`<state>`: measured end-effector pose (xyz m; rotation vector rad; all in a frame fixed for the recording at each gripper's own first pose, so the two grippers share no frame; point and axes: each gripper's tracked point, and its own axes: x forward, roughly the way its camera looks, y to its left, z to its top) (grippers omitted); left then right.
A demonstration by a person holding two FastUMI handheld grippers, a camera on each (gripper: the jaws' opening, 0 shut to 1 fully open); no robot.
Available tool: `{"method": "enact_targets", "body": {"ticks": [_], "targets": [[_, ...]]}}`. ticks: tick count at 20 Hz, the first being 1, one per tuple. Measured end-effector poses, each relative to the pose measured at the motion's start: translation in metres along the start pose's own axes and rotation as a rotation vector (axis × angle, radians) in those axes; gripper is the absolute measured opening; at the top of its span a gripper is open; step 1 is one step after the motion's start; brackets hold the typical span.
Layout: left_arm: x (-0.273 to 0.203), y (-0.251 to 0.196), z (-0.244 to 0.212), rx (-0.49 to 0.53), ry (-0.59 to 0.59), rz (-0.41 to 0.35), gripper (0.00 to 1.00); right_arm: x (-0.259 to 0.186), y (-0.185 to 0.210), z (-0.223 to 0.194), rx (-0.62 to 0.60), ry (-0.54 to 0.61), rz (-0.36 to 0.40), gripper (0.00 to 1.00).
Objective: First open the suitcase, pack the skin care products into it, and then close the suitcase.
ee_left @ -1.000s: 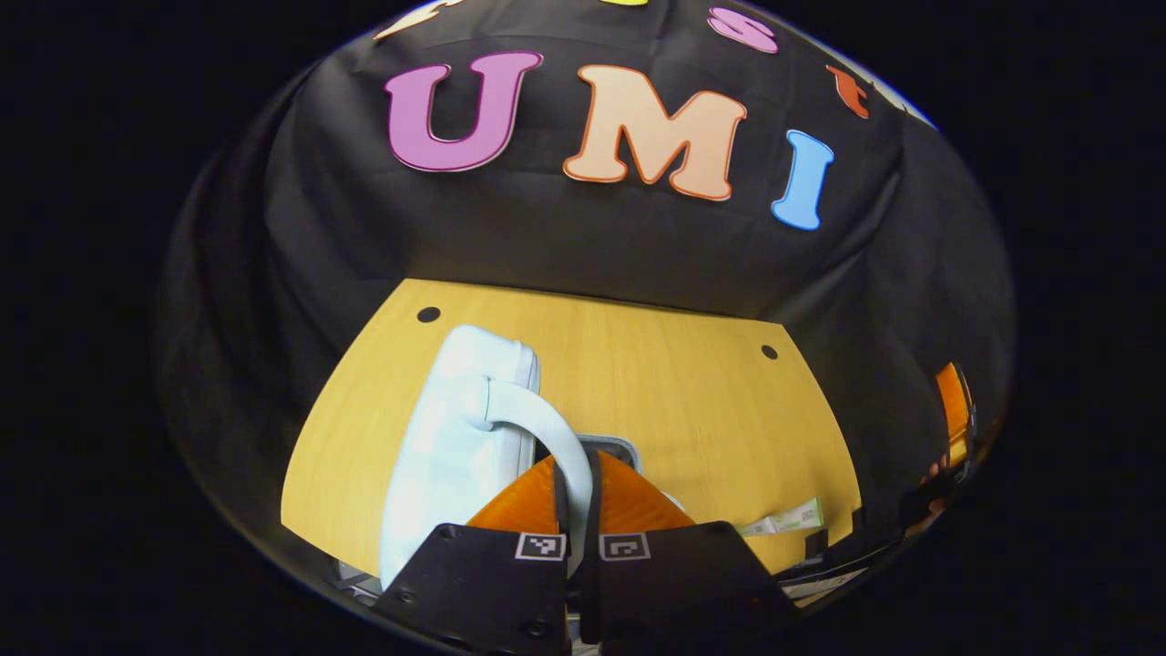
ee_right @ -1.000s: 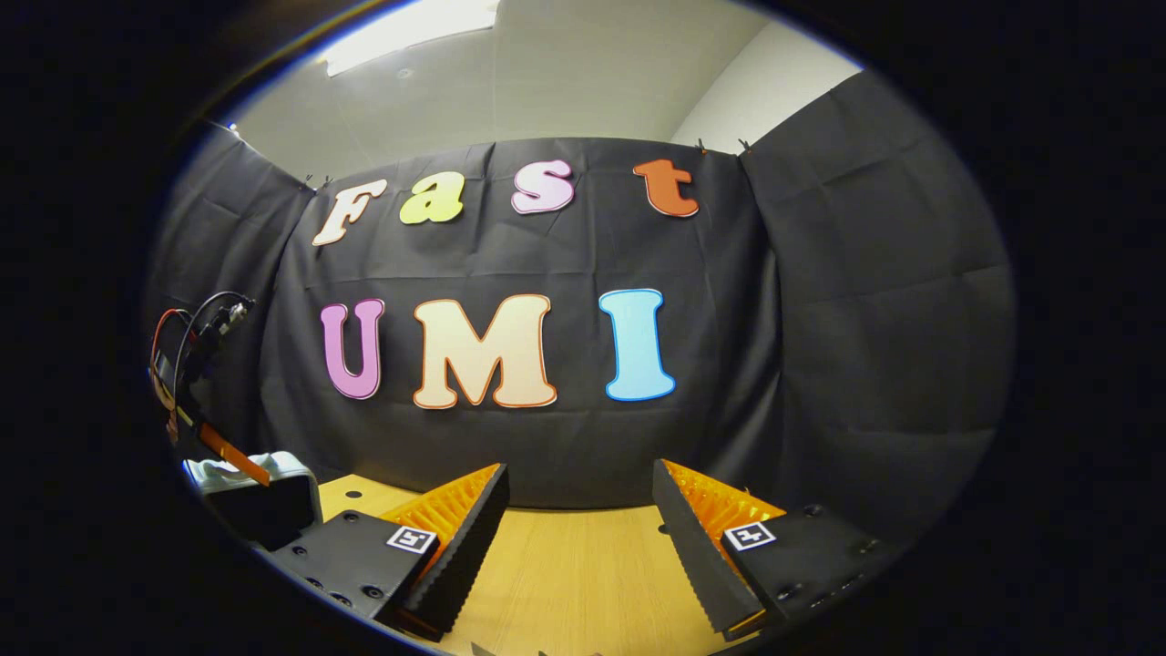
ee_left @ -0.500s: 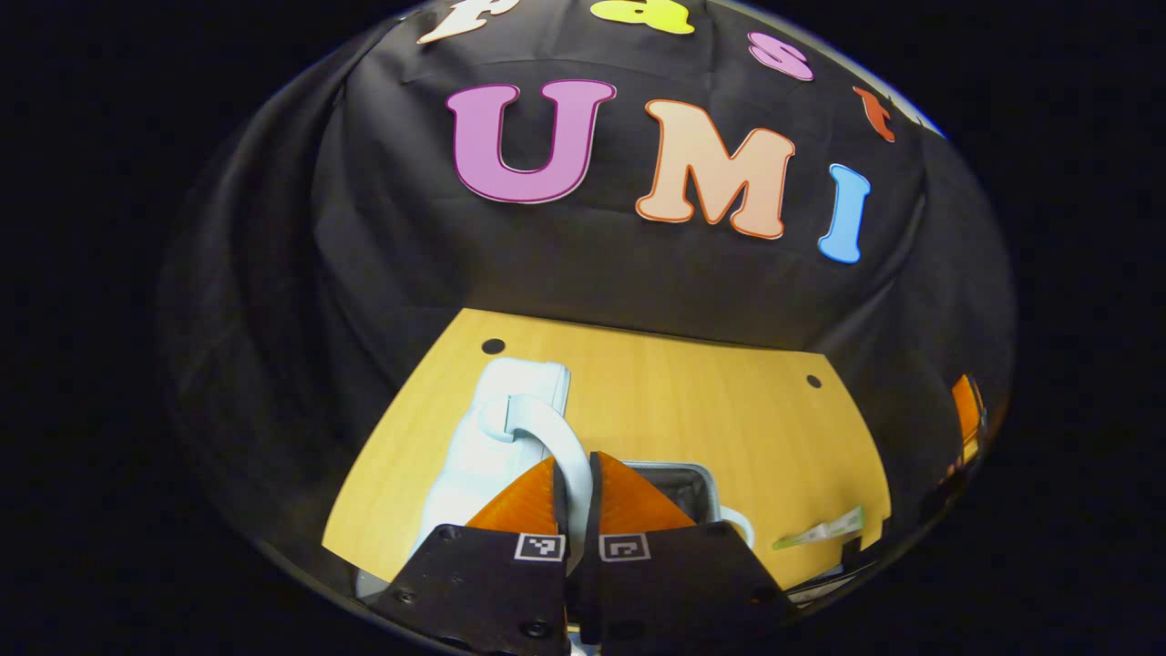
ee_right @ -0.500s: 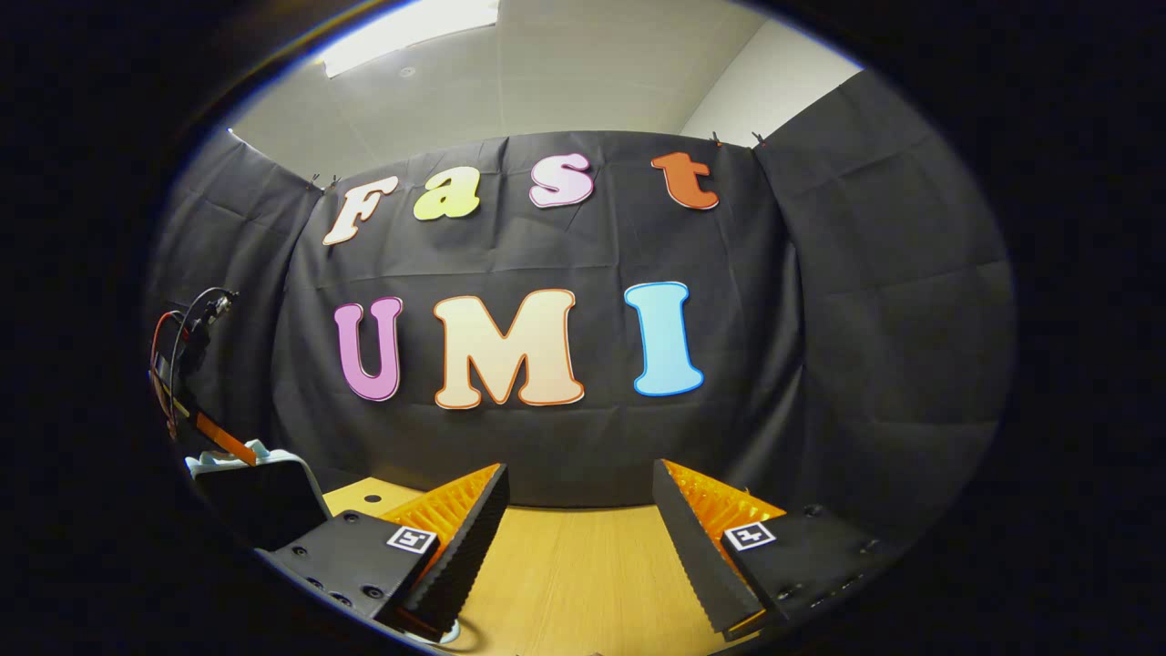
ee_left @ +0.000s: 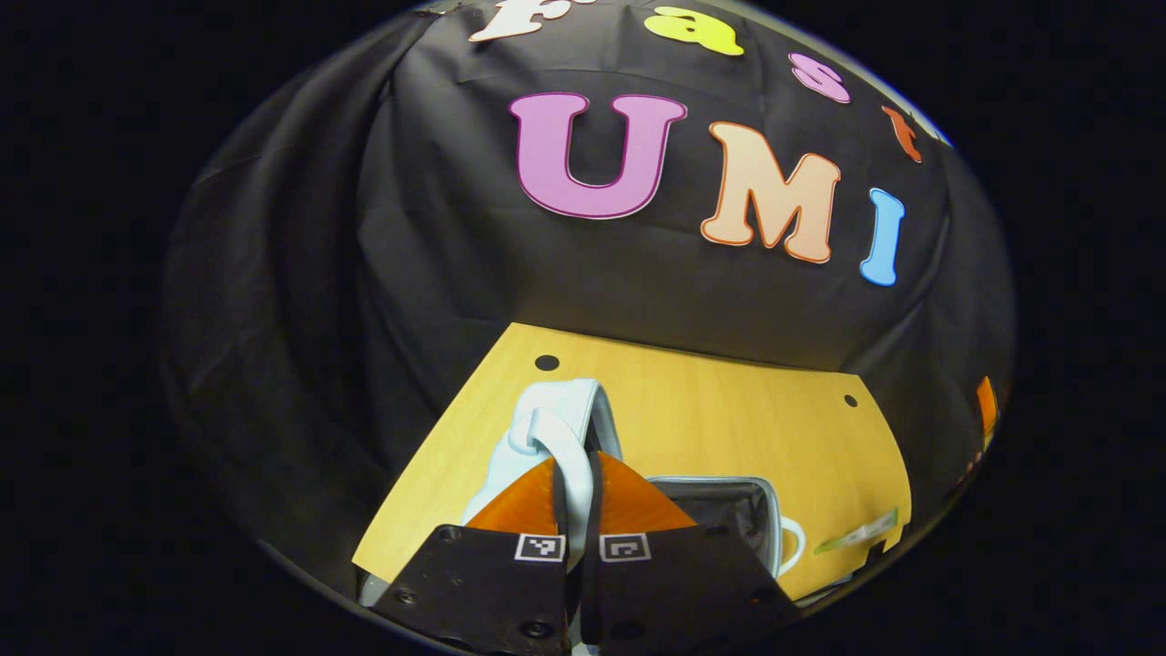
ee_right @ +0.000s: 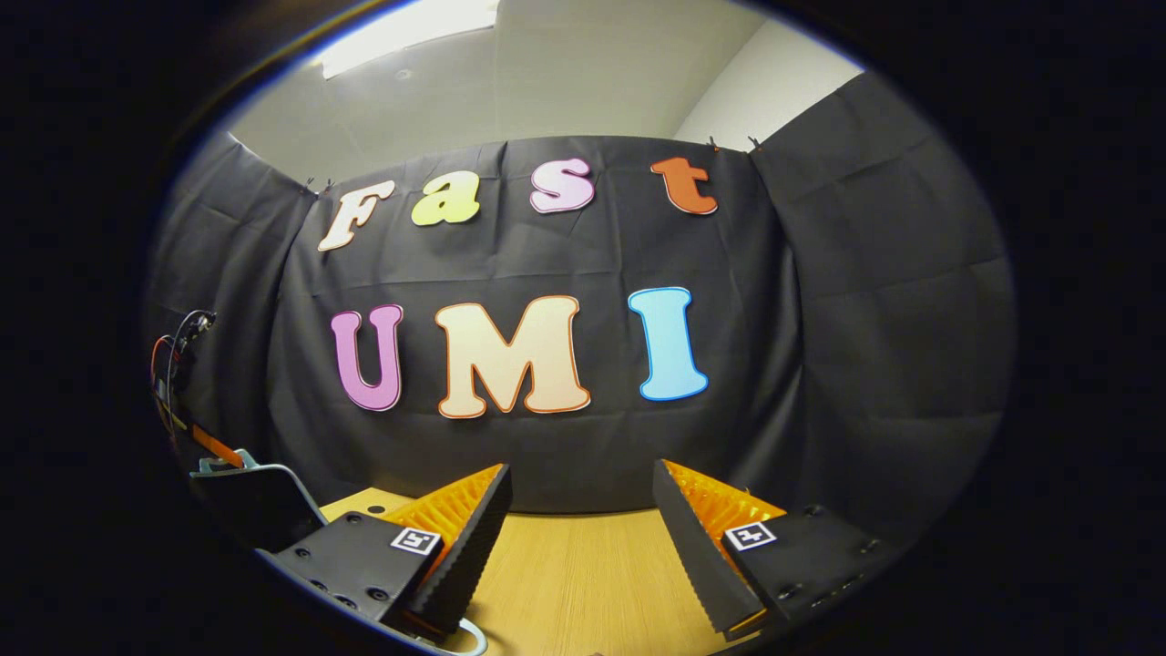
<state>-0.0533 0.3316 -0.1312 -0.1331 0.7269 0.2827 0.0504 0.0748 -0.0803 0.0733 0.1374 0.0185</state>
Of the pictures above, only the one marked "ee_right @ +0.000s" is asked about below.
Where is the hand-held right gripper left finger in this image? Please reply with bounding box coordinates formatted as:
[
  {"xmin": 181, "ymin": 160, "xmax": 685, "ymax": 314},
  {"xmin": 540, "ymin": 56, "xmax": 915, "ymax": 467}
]
[{"xmin": 258, "ymin": 463, "xmax": 513, "ymax": 636}]

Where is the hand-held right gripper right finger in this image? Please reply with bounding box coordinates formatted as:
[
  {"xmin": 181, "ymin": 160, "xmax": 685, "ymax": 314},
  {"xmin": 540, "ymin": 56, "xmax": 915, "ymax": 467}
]
[{"xmin": 652, "ymin": 458, "xmax": 903, "ymax": 637}]

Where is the black backdrop cloth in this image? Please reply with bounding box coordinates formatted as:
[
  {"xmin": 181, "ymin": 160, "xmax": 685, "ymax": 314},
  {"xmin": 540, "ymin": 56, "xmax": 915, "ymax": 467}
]
[{"xmin": 141, "ymin": 71, "xmax": 1017, "ymax": 548}]

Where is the ceiling light panel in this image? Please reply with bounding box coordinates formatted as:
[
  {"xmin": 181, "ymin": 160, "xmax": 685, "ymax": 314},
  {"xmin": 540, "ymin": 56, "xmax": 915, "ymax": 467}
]
[{"xmin": 319, "ymin": 0, "xmax": 500, "ymax": 80}]

